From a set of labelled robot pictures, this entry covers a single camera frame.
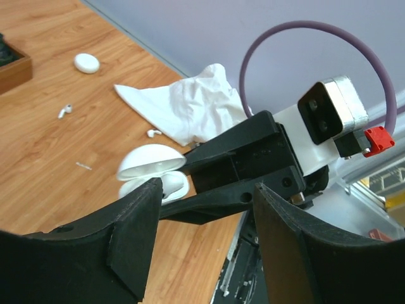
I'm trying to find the white earbud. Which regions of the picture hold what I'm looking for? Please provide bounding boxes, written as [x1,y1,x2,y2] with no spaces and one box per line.
[146,129,163,138]
[58,104,73,120]
[161,174,185,199]

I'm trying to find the wooden compartment tray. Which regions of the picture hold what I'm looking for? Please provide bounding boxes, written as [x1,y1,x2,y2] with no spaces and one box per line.
[1,34,34,94]

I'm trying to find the white charging case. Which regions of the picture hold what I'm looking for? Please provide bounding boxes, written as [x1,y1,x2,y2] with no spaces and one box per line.
[116,144,190,205]
[73,53,100,74]

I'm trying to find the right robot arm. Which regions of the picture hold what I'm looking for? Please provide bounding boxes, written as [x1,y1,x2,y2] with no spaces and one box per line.
[160,111,329,225]

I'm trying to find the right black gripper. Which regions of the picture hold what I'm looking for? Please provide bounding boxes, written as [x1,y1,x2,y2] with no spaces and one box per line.
[160,110,306,225]

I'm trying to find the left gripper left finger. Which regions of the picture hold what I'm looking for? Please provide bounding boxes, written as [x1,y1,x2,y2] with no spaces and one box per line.
[1,178,163,303]

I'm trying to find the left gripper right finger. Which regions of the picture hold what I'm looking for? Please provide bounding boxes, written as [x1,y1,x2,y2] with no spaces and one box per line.
[253,183,404,303]

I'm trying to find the crumpled white cloth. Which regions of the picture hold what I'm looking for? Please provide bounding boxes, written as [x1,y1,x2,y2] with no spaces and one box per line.
[114,63,247,146]

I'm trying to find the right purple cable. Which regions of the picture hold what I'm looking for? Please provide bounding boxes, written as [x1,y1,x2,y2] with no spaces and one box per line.
[238,20,405,134]

